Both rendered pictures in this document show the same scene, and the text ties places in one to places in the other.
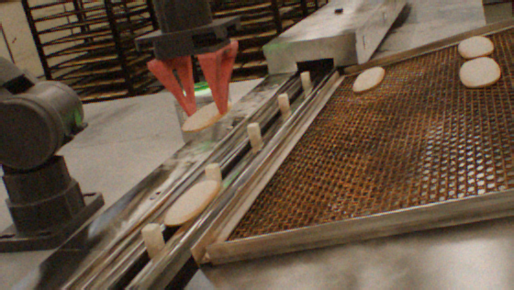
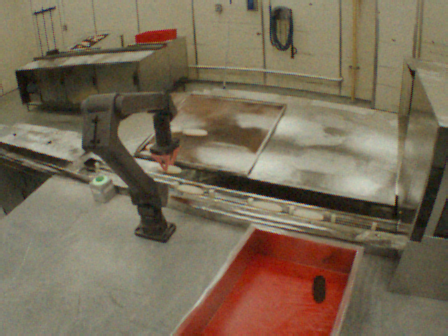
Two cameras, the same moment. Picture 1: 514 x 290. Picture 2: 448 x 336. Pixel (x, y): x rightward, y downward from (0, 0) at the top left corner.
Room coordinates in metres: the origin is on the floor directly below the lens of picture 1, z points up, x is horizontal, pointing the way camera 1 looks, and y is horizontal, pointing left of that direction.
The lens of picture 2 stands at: (0.34, 1.09, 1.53)
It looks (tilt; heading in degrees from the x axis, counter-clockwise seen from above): 30 degrees down; 275
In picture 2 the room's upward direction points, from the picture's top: 4 degrees counter-clockwise
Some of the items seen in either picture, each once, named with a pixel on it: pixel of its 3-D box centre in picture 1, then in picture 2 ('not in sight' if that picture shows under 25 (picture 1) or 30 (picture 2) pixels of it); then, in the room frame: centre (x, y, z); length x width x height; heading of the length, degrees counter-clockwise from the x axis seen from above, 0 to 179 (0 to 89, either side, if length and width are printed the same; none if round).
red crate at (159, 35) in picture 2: not in sight; (155, 35); (1.55, -3.65, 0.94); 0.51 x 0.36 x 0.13; 161
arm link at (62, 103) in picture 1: (41, 131); (148, 197); (0.64, 0.25, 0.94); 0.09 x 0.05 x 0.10; 84
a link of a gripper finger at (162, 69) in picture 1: (194, 75); (165, 157); (0.62, 0.06, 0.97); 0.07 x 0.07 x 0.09; 67
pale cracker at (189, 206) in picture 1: (193, 199); (190, 189); (0.54, 0.08, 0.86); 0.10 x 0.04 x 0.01; 157
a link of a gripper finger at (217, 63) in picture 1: (203, 73); (167, 155); (0.61, 0.05, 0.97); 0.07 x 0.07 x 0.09; 67
